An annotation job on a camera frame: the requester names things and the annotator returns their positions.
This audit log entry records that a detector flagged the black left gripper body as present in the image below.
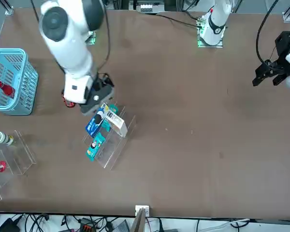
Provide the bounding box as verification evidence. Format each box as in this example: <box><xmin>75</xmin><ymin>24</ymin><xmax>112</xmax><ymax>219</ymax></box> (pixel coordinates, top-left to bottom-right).
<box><xmin>275</xmin><ymin>31</ymin><xmax>290</xmax><ymax>58</ymax></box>

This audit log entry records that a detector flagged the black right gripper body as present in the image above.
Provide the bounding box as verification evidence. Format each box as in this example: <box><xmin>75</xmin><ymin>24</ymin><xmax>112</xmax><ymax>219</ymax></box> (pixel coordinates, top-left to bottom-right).
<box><xmin>81</xmin><ymin>85</ymin><xmax>116</xmax><ymax>116</ymax></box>

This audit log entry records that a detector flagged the white orange cookie box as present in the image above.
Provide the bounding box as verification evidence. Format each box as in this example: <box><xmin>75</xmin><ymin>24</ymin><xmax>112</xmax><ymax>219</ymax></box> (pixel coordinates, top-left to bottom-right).
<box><xmin>100</xmin><ymin>103</ymin><xmax>128</xmax><ymax>138</ymax></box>

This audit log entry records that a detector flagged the orange black barcode scanner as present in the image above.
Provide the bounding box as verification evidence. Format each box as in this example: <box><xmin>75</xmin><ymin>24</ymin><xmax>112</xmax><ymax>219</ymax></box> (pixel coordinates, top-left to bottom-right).
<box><xmin>61</xmin><ymin>90</ymin><xmax>76</xmax><ymax>108</ymax></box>

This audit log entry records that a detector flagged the red Coca-Cola bottle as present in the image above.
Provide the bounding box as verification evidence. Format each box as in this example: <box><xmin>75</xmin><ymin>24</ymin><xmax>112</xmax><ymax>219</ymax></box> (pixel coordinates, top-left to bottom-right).
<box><xmin>0</xmin><ymin>81</ymin><xmax>16</xmax><ymax>100</ymax></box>

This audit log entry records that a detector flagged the light blue shopping basket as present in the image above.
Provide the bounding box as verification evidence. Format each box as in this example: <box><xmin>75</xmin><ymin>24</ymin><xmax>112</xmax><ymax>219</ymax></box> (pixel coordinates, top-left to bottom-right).
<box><xmin>0</xmin><ymin>48</ymin><xmax>39</xmax><ymax>116</ymax></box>

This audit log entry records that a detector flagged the blue Oreo cookie box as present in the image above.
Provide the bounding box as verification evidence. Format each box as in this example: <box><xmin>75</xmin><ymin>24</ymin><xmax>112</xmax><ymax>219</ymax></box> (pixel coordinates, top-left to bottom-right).
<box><xmin>85</xmin><ymin>107</ymin><xmax>107</xmax><ymax>136</ymax></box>

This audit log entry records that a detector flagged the clear acrylic tiered shelf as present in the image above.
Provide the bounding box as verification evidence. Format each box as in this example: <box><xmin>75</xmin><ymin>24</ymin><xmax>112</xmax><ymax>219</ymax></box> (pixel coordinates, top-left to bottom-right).
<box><xmin>83</xmin><ymin>103</ymin><xmax>137</xmax><ymax>170</ymax></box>

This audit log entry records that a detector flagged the grey power strip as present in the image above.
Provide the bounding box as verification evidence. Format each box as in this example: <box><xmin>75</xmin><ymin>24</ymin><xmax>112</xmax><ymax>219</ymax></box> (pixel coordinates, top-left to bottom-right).
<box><xmin>136</xmin><ymin>3</ymin><xmax>165</xmax><ymax>14</ymax></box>

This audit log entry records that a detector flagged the clear acrylic display stand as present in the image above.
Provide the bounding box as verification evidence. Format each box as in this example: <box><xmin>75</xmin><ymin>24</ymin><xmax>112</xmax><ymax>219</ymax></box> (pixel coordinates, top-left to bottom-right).
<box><xmin>0</xmin><ymin>130</ymin><xmax>37</xmax><ymax>202</ymax></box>

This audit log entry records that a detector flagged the white socket box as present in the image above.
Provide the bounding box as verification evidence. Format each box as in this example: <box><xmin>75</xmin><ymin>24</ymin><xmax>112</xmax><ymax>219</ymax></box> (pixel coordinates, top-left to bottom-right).
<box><xmin>135</xmin><ymin>205</ymin><xmax>150</xmax><ymax>217</ymax></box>

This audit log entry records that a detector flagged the black box under table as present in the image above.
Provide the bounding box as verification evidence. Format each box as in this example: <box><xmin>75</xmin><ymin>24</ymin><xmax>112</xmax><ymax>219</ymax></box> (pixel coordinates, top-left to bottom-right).
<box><xmin>0</xmin><ymin>216</ymin><xmax>21</xmax><ymax>232</ymax></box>

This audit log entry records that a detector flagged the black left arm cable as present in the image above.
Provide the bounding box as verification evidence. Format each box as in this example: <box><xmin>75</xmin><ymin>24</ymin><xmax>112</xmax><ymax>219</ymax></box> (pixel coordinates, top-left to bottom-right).
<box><xmin>255</xmin><ymin>0</ymin><xmax>280</xmax><ymax>65</ymax></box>

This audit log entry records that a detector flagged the black base power cable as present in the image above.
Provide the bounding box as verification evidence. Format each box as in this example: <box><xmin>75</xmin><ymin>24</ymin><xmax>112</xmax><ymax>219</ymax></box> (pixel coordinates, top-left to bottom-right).
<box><xmin>157</xmin><ymin>13</ymin><xmax>199</xmax><ymax>27</ymax></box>

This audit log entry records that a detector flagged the grey aluminium camera post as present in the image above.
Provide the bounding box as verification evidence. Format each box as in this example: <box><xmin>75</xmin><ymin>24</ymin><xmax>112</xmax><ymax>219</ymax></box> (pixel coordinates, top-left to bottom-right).
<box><xmin>131</xmin><ymin>208</ymin><xmax>147</xmax><ymax>232</ymax></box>

